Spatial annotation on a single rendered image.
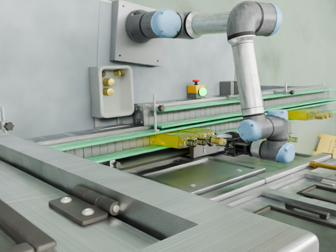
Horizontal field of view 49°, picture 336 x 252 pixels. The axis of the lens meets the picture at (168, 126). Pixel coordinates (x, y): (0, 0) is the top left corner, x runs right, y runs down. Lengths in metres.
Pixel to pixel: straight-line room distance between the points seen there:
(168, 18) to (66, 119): 0.61
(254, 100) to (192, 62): 0.86
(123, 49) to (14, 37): 0.47
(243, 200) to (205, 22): 0.73
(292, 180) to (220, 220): 1.43
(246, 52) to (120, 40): 0.66
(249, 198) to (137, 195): 1.15
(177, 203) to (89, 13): 1.50
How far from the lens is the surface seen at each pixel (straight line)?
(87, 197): 0.31
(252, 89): 1.28
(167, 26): 1.60
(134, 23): 1.70
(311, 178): 1.71
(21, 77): 1.56
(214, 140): 1.62
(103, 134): 1.58
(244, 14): 1.32
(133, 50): 1.76
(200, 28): 1.61
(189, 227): 0.23
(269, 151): 1.40
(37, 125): 1.59
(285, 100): 2.59
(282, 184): 1.58
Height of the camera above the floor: 2.22
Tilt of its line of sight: 48 degrees down
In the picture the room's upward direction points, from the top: 98 degrees clockwise
